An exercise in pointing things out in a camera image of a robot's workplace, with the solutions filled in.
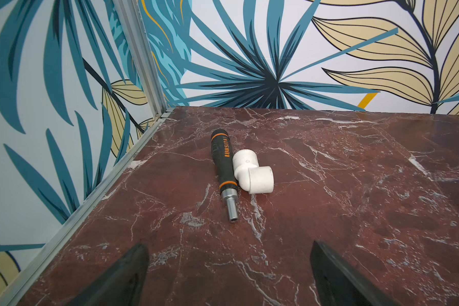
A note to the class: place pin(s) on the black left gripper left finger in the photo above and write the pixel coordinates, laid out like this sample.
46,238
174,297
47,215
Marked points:
121,284

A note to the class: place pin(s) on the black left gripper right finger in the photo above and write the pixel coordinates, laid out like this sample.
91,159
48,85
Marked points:
339,283

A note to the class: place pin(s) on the white pipe elbow fitting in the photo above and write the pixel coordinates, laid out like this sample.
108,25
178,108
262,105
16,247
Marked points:
250,176

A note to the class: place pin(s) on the black orange screwdriver handle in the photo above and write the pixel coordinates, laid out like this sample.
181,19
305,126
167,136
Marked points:
222,154

